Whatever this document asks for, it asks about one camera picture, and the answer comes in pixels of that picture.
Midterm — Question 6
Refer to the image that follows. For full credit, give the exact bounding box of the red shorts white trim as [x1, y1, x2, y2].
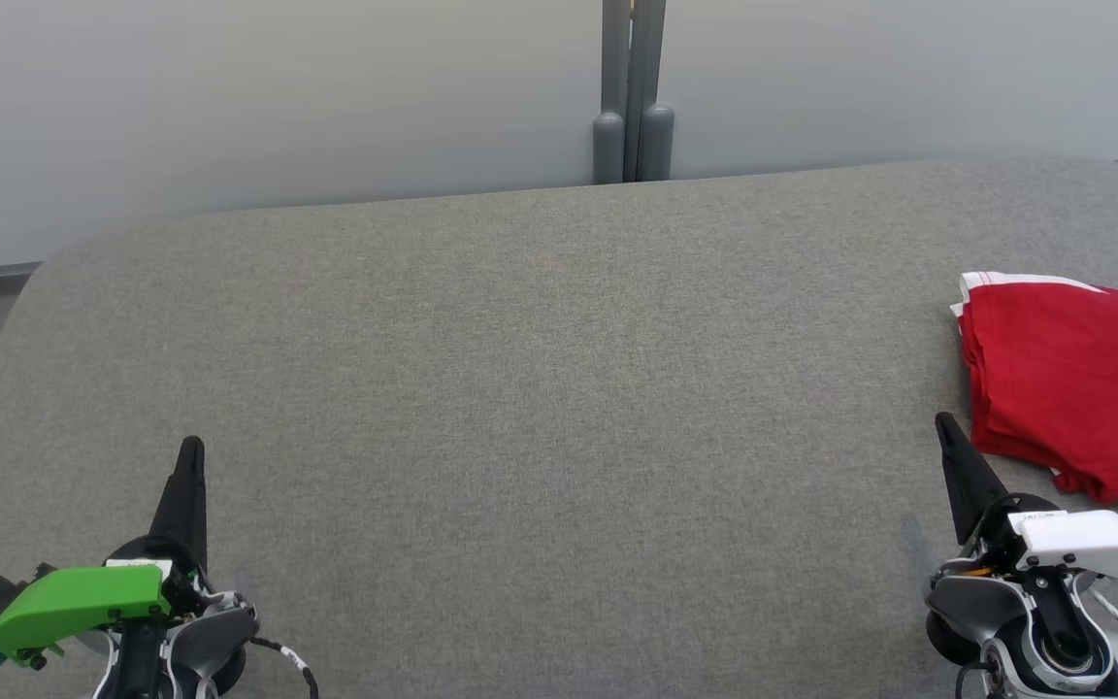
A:
[957, 272, 1118, 486]

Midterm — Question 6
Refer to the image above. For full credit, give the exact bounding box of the grey partition post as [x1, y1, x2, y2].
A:
[593, 0, 674, 185]

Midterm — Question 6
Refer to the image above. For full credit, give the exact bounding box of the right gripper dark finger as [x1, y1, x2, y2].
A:
[935, 412, 1012, 546]

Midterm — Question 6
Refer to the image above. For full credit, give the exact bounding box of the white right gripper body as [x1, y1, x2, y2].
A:
[967, 495, 1118, 583]

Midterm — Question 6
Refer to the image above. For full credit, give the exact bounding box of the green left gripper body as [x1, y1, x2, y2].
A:
[0, 534, 207, 671]

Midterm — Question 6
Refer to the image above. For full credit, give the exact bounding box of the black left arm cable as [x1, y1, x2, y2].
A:
[248, 636, 319, 699]

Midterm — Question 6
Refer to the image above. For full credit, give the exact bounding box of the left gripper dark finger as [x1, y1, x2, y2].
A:
[149, 436, 209, 576]

